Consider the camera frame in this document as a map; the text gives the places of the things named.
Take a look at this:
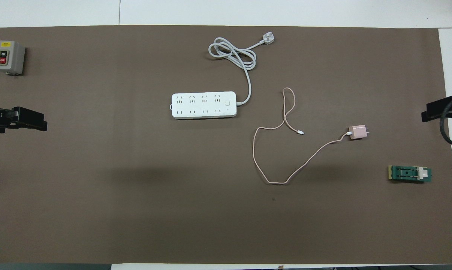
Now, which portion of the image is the grey on-off switch box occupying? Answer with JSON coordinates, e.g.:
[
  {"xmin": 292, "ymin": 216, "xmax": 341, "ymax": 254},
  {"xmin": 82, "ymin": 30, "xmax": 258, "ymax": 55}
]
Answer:
[{"xmin": 0, "ymin": 40, "xmax": 25, "ymax": 75}]

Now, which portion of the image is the green knife switch block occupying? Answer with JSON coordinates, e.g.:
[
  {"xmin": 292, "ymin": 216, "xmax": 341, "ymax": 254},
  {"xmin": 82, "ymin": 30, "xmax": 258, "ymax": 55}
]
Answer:
[{"xmin": 388, "ymin": 165, "xmax": 433, "ymax": 184}]

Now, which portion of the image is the pink charging cable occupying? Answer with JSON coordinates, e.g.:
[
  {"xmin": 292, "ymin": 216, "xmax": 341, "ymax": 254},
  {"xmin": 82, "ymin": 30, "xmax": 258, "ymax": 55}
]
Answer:
[{"xmin": 253, "ymin": 87, "xmax": 351, "ymax": 185}]

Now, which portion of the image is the pink charger adapter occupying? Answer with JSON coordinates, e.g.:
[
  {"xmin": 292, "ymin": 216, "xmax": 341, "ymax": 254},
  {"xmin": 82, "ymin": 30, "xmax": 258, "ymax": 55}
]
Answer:
[{"xmin": 348, "ymin": 125, "xmax": 370, "ymax": 140}]

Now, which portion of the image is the white power strip with cord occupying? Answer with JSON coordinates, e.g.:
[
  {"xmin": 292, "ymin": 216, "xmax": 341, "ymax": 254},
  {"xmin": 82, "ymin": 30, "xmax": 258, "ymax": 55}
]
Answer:
[{"xmin": 171, "ymin": 31, "xmax": 275, "ymax": 120}]

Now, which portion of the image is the brown table mat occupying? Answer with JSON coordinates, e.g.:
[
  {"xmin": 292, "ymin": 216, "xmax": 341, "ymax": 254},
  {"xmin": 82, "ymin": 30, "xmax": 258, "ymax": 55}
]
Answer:
[{"xmin": 0, "ymin": 25, "xmax": 452, "ymax": 265}]

